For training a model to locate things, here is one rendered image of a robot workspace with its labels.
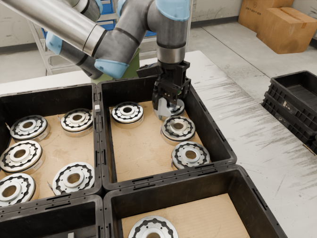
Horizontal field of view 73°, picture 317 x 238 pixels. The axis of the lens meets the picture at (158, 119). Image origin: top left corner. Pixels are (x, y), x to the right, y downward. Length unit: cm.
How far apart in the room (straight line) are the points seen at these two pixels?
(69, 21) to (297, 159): 83
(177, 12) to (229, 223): 47
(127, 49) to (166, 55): 10
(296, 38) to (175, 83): 290
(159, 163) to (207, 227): 20
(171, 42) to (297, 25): 286
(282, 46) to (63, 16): 303
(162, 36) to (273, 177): 57
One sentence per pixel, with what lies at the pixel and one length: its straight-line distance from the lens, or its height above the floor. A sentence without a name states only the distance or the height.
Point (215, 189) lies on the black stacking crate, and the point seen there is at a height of 86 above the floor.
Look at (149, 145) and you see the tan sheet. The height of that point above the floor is 83.
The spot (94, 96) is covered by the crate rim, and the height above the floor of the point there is 92.
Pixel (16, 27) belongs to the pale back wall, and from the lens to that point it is 346.
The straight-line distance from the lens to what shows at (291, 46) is 342.
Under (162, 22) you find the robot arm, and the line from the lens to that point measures 53.
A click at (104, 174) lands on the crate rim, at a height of 93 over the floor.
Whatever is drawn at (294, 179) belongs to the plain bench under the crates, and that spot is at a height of 70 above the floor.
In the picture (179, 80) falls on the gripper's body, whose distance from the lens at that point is 58.
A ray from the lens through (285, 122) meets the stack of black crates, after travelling 152.
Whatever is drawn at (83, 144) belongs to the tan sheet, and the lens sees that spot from 68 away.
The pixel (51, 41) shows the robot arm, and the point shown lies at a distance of 91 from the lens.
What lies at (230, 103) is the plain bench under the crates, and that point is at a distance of 104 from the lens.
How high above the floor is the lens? 132
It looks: 43 degrees down
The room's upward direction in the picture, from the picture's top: straight up
